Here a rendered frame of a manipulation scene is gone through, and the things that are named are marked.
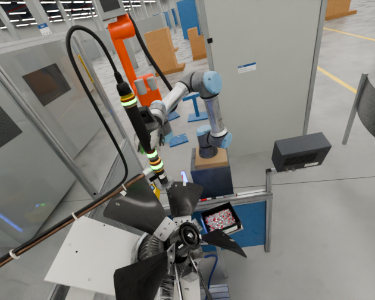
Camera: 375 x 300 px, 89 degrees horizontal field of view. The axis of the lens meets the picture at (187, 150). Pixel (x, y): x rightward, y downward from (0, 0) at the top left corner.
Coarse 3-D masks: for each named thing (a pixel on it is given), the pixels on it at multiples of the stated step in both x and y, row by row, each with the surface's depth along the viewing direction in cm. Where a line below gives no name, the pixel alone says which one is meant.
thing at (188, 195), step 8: (192, 184) 111; (176, 192) 105; (184, 192) 105; (192, 192) 105; (200, 192) 106; (168, 200) 102; (176, 200) 101; (184, 200) 100; (192, 200) 101; (176, 208) 97; (184, 208) 96; (192, 208) 96; (176, 216) 94
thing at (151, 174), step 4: (148, 168) 70; (144, 172) 69; (148, 172) 68; (152, 172) 68; (148, 176) 68; (152, 176) 69; (156, 176) 69; (168, 176) 77; (152, 180) 69; (156, 180) 71; (168, 180) 75; (172, 180) 74; (156, 184) 71; (160, 184) 73; (168, 184) 73; (172, 184) 74; (160, 188) 73; (164, 188) 72
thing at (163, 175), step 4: (116, 72) 50; (116, 76) 51; (120, 76) 51; (116, 80) 52; (120, 80) 51; (116, 84) 52; (120, 84) 51; (124, 84) 52; (128, 84) 53; (116, 88) 52; (120, 88) 52; (124, 88) 52; (128, 88) 53; (120, 92) 52; (124, 92) 52; (128, 92) 53; (156, 172) 70; (160, 172) 70; (164, 172) 72; (160, 176) 71; (164, 176) 72; (160, 180) 73; (164, 180) 73; (164, 184) 74; (168, 188) 76
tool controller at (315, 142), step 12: (276, 144) 110; (288, 144) 108; (300, 144) 106; (312, 144) 104; (324, 144) 103; (276, 156) 114; (288, 156) 105; (300, 156) 106; (312, 156) 107; (324, 156) 108; (276, 168) 118; (288, 168) 116
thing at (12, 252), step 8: (72, 32) 42; (88, 32) 44; (104, 48) 47; (72, 56) 44; (72, 64) 45; (112, 64) 49; (80, 80) 47; (88, 96) 49; (104, 120) 53; (112, 136) 56; (120, 152) 60; (120, 184) 64; (96, 200) 61; (72, 216) 59; (56, 224) 57; (48, 232) 56; (32, 240) 55; (16, 248) 53; (8, 256) 52; (16, 256) 53
